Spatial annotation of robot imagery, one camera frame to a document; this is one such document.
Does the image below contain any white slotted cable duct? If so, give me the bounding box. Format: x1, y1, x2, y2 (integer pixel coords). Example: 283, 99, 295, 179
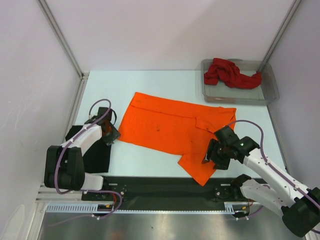
46, 202, 251, 215

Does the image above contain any right aluminium corner post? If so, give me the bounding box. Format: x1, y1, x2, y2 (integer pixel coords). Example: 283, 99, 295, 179
258, 0, 303, 72

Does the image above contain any red t-shirt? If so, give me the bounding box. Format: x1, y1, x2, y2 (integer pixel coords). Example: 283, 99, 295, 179
203, 58, 262, 90

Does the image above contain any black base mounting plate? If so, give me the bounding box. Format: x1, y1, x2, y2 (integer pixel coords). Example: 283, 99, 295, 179
82, 174, 266, 212

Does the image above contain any aluminium corner post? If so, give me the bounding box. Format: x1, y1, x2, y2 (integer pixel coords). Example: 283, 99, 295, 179
36, 0, 84, 79
258, 0, 303, 72

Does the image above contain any clear plastic bin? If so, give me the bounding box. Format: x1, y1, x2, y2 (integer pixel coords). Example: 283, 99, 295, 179
201, 58, 280, 106

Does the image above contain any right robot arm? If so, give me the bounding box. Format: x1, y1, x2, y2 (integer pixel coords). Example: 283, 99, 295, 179
203, 126, 320, 238

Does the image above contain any folded black t-shirt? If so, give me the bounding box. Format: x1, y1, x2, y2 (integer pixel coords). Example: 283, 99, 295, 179
61, 125, 111, 174

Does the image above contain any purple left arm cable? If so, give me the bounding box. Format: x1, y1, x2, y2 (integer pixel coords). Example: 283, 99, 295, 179
54, 99, 112, 195

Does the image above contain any left aluminium corner post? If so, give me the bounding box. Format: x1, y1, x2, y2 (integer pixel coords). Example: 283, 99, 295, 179
36, 0, 84, 79

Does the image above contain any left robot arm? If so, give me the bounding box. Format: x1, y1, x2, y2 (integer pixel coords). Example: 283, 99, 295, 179
44, 107, 121, 200

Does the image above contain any orange t-shirt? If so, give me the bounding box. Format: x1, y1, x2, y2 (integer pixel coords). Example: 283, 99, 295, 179
118, 92, 237, 186

